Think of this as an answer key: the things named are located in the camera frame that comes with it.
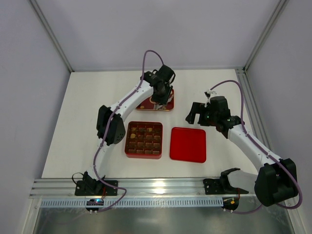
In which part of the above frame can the red box lid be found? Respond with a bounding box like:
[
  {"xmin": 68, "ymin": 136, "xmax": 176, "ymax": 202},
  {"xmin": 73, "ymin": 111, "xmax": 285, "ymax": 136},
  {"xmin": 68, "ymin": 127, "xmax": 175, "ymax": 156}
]
[{"xmin": 169, "ymin": 127, "xmax": 207, "ymax": 163}]

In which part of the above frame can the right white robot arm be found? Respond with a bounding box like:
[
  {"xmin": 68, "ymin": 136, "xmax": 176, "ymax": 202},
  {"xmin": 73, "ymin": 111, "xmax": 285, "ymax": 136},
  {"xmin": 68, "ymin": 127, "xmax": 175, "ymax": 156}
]
[{"xmin": 185, "ymin": 96, "xmax": 299, "ymax": 207}]

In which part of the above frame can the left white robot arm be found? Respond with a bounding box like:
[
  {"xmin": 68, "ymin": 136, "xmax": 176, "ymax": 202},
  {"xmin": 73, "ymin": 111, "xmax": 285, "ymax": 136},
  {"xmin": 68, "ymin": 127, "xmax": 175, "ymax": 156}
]
[{"xmin": 75, "ymin": 65, "xmax": 176, "ymax": 196}]

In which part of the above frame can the red chocolate tray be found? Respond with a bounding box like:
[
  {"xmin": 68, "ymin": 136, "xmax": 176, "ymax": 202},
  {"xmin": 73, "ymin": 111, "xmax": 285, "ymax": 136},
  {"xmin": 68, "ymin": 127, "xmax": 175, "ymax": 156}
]
[{"xmin": 136, "ymin": 90, "xmax": 175, "ymax": 111}]

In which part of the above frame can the red square chocolate box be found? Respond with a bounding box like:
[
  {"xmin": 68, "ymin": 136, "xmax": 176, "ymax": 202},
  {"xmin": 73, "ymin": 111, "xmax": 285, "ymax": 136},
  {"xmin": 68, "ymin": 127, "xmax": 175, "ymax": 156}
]
[{"xmin": 124, "ymin": 121, "xmax": 163, "ymax": 159}]

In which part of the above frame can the aluminium front rail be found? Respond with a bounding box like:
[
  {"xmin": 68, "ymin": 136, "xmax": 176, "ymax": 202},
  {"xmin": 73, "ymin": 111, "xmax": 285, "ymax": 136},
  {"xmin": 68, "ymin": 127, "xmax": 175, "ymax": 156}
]
[{"xmin": 29, "ymin": 176, "xmax": 259, "ymax": 197}]

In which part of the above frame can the slotted cable duct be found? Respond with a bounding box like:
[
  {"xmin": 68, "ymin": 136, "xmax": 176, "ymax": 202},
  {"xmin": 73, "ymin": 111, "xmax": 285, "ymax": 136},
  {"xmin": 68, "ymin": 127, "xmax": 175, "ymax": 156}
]
[{"xmin": 40, "ymin": 197, "xmax": 223, "ymax": 209}]

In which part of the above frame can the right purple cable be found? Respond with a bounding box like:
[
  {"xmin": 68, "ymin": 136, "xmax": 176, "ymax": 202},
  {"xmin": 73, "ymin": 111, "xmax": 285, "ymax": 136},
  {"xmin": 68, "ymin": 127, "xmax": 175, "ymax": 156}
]
[{"xmin": 208, "ymin": 80, "xmax": 304, "ymax": 215}]

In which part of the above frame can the purple cable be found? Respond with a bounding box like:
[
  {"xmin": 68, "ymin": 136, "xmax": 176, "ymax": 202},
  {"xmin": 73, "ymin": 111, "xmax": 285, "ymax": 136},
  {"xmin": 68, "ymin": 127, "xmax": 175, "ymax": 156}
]
[
  {"xmin": 208, "ymin": 80, "xmax": 304, "ymax": 215},
  {"xmin": 92, "ymin": 50, "xmax": 164, "ymax": 213}
]

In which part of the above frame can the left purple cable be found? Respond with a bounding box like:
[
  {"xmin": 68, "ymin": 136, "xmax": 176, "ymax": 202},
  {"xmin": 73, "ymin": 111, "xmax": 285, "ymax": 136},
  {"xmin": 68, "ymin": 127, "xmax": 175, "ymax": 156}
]
[{"xmin": 92, "ymin": 50, "xmax": 164, "ymax": 213}]

